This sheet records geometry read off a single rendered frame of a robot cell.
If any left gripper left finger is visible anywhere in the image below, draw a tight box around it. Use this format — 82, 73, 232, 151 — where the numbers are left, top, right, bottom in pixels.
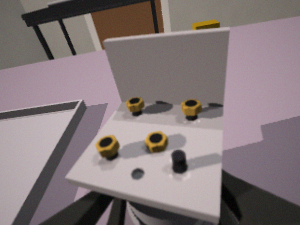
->
39, 191, 127, 225

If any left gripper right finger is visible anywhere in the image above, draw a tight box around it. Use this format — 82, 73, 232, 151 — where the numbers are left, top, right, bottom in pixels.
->
217, 169, 300, 225

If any white l-shaped bracket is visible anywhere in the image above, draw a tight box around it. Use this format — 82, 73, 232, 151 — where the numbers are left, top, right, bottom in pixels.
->
65, 27, 230, 223

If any shallow light grey rectangular tray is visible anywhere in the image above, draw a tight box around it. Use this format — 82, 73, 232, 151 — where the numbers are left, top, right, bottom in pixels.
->
0, 99, 87, 225

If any yellow hex nut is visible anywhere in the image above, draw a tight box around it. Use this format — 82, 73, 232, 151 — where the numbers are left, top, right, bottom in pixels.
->
181, 99, 202, 116
126, 97, 145, 112
145, 131, 168, 153
95, 135, 120, 158

